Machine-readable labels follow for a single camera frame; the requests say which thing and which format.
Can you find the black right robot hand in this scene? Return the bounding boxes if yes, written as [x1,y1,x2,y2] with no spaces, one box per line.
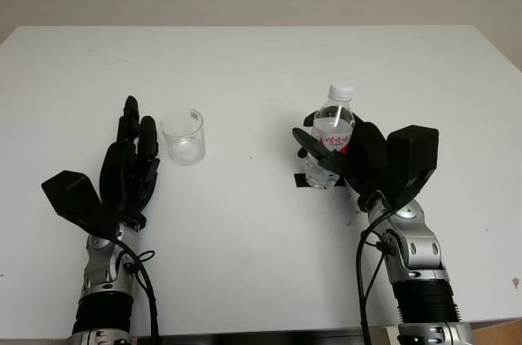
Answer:
[292,112,404,212]

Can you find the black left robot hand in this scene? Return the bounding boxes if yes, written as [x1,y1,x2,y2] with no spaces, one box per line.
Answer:
[98,95,161,224]

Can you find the clear plastic water bottle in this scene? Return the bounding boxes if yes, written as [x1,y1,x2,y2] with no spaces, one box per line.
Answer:
[303,83,356,190]

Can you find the clear glass cup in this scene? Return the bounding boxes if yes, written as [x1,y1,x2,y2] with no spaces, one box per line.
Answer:
[159,108,206,167]

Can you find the black robot torso edge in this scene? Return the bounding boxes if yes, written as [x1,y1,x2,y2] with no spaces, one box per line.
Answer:
[136,334,366,345]

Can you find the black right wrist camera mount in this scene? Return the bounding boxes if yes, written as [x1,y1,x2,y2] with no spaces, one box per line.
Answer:
[386,124,441,210]

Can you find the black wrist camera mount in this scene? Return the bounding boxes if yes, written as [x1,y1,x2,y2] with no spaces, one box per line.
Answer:
[386,124,441,210]
[40,170,120,237]

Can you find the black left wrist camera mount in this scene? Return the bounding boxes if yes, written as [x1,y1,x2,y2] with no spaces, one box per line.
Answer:
[40,170,120,237]

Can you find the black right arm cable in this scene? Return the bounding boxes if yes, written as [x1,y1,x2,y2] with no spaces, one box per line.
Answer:
[355,192,397,345]

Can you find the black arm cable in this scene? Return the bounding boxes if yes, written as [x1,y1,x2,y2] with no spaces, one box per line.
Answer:
[110,237,161,341]
[355,192,397,345]

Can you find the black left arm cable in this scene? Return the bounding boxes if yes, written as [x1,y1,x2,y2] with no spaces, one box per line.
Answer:
[110,237,161,341]

